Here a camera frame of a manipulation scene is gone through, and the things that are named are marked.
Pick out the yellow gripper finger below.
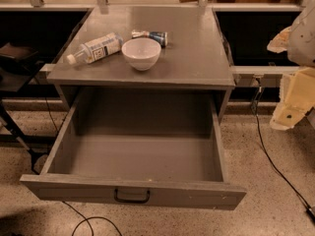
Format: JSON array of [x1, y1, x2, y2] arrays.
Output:
[[270, 67, 315, 131], [267, 27, 291, 53]]

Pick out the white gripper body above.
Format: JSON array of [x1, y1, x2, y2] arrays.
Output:
[[287, 0, 315, 67]]

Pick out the blue silver redbull can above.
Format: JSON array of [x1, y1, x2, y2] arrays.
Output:
[[131, 29, 168, 47]]

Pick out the grey drawer cabinet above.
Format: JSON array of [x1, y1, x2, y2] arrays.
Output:
[[48, 5, 235, 116]]

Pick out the open grey top drawer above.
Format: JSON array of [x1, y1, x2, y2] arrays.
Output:
[[21, 88, 246, 209]]

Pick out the white ceramic bowl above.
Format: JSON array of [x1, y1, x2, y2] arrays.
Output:
[[121, 38, 161, 71]]

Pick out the clear plastic water bottle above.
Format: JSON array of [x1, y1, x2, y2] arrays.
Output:
[[67, 32, 123, 65]]

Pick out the black stand at left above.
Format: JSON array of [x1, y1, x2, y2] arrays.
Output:
[[0, 42, 50, 175]]

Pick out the black floor cable right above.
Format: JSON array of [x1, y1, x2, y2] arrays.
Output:
[[254, 77, 315, 214]]

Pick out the black floor cable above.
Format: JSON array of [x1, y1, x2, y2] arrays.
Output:
[[254, 77, 315, 214], [62, 200, 123, 236]]

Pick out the black drawer handle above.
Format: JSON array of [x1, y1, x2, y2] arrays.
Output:
[[114, 189, 151, 205]]

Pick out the black floor cable left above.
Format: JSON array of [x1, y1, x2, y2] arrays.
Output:
[[62, 200, 123, 236]]

